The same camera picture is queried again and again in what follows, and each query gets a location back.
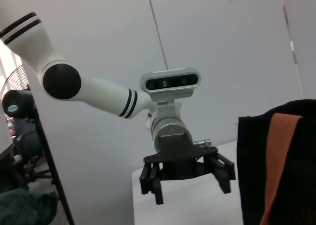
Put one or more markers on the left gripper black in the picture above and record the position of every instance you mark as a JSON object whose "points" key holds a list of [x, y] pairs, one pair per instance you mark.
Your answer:
{"points": [[175, 148]]}

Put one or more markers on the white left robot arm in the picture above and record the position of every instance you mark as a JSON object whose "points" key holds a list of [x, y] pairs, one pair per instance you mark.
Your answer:
{"points": [[98, 96]]}

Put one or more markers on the silver pin on left gripper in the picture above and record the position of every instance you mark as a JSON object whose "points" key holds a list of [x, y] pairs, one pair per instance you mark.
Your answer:
{"points": [[202, 142]]}

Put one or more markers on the black partition edge strip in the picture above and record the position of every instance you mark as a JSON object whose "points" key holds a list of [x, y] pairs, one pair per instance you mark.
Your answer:
{"points": [[55, 175]]}

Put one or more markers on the green cloth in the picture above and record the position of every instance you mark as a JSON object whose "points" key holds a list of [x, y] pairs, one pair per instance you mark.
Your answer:
{"points": [[22, 207]]}

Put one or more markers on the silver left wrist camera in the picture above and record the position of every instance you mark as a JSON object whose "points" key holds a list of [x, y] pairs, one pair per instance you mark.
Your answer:
{"points": [[170, 82]]}

